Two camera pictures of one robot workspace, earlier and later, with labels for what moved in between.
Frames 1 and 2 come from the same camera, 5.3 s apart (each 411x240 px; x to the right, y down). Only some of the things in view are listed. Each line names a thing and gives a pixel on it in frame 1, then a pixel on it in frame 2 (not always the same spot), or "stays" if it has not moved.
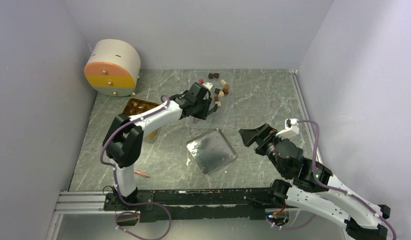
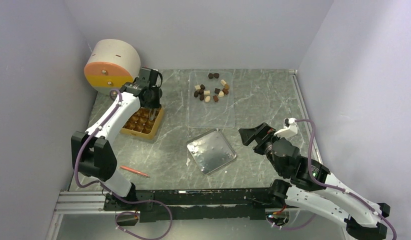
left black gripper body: (202, 108) → (154, 102)
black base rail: (195, 204) stays
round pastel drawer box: (112, 68) stays
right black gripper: (265, 131) stays
